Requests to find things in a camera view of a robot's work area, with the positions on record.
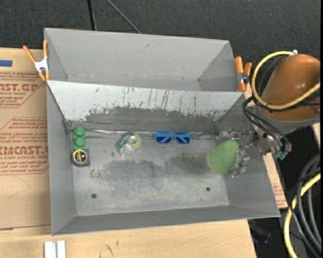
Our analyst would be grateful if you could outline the brown cardboard board, red print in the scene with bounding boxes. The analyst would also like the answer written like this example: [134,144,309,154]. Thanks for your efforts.
[0,46,289,232]

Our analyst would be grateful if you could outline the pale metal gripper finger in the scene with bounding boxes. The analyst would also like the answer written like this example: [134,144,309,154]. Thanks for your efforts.
[230,149,251,177]
[217,128,245,142]

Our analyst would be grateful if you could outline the green toy brick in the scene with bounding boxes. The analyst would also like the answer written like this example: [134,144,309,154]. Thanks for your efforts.
[73,125,87,151]

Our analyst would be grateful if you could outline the green sponge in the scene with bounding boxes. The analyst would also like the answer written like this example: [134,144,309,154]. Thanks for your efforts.
[206,140,241,175]

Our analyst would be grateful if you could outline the grey metal bin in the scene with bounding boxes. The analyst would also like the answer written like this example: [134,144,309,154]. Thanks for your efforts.
[44,27,282,236]

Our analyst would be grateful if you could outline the blue sunglasses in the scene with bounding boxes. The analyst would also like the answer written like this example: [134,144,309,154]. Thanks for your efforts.
[153,132,194,145]

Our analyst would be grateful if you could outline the grey and yellow tape measure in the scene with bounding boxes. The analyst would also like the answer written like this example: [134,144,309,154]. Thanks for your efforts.
[71,148,90,167]

